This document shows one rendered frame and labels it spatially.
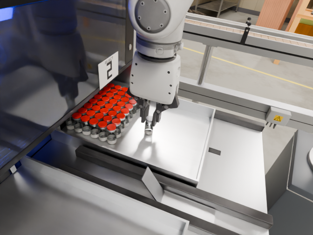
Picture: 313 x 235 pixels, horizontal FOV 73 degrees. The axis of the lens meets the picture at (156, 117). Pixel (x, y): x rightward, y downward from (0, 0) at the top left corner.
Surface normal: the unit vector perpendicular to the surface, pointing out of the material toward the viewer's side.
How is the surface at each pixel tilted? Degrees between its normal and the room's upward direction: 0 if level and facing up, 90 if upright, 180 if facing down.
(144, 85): 94
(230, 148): 0
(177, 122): 0
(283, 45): 90
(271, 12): 90
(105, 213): 0
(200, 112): 90
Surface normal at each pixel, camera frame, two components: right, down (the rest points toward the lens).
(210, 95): -0.33, 0.56
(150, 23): -0.13, 0.70
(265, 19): -0.58, 0.46
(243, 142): 0.11, -0.77
